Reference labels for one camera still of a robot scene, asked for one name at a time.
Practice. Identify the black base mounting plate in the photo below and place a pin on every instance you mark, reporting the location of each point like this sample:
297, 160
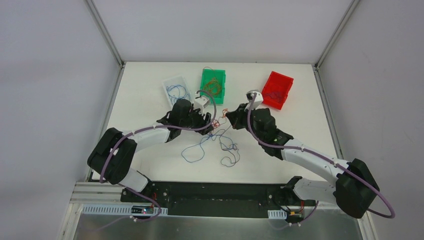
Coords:
205, 199

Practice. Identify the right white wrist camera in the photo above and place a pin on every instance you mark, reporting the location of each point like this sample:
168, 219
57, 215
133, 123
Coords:
255, 98

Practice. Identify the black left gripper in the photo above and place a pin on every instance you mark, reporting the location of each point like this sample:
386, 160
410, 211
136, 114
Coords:
201, 120

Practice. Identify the green plastic bin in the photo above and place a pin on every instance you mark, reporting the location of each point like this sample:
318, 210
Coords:
213, 81

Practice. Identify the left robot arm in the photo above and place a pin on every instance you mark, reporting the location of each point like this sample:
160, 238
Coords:
113, 155

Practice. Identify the white plastic bin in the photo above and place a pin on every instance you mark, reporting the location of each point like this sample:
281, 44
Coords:
176, 88

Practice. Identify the red plastic bin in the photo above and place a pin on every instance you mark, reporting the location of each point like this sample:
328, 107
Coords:
276, 89

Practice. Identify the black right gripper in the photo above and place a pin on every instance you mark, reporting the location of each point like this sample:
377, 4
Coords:
240, 116

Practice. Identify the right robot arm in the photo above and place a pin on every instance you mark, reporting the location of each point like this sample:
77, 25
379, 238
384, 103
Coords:
348, 184

